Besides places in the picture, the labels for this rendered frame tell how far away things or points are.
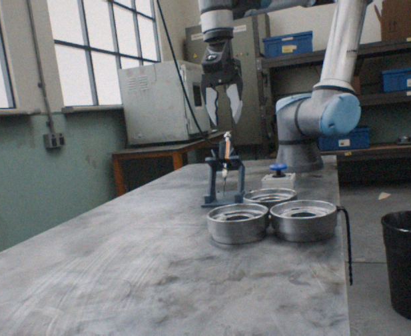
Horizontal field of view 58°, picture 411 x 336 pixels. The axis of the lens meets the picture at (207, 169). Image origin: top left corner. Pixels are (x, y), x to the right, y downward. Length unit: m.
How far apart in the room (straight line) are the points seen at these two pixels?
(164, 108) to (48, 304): 2.55
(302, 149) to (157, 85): 2.00
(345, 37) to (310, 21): 3.62
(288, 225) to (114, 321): 0.29
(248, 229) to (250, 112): 3.95
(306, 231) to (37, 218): 2.08
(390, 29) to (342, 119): 3.21
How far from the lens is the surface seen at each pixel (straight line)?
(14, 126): 2.41
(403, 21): 4.24
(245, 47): 4.56
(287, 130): 1.17
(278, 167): 0.86
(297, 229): 0.58
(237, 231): 0.59
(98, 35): 3.42
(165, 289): 0.49
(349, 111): 1.08
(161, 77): 2.99
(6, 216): 2.34
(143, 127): 3.07
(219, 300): 0.45
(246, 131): 4.53
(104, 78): 3.37
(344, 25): 1.15
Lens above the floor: 1.01
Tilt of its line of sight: 9 degrees down
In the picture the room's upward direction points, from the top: 6 degrees counter-clockwise
